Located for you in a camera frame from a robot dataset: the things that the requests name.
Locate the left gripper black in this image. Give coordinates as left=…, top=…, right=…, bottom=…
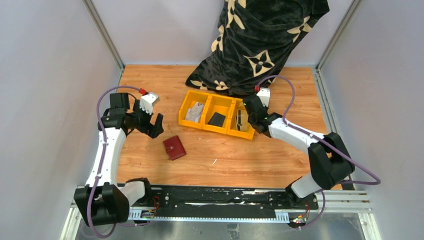
left=126, top=100, right=164, bottom=138

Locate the yellow three-compartment bin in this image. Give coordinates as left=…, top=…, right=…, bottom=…
left=177, top=90, right=255, bottom=140

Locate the red leather card holder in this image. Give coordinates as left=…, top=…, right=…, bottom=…
left=162, top=135, right=187, bottom=161

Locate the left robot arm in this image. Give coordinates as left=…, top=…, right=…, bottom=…
left=74, top=92, right=164, bottom=227

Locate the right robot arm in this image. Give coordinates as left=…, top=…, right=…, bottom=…
left=242, top=95, right=355, bottom=209

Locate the striped beige card in bin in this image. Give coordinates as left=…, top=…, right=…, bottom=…
left=235, top=109, right=250, bottom=132

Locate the black card in bin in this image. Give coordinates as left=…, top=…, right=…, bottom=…
left=207, top=112, right=227, bottom=128

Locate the grey card in bin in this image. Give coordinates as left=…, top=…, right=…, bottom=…
left=184, top=102, right=205, bottom=123

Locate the black floral blanket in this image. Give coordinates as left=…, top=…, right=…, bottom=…
left=185, top=0, right=330, bottom=98

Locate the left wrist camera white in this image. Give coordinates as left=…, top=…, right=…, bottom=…
left=139, top=92, right=160, bottom=115

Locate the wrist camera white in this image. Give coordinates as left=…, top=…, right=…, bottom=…
left=139, top=92, right=160, bottom=115
left=256, top=87, right=271, bottom=108

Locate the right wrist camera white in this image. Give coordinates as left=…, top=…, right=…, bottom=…
left=256, top=87, right=271, bottom=108

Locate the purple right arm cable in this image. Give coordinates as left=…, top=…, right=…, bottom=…
left=254, top=74, right=382, bottom=229

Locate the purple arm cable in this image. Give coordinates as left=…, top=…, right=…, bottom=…
left=85, top=85, right=157, bottom=239
left=254, top=74, right=382, bottom=229

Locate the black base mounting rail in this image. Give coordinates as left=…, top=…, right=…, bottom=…
left=128, top=185, right=319, bottom=224

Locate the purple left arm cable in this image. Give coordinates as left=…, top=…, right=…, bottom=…
left=85, top=85, right=157, bottom=239

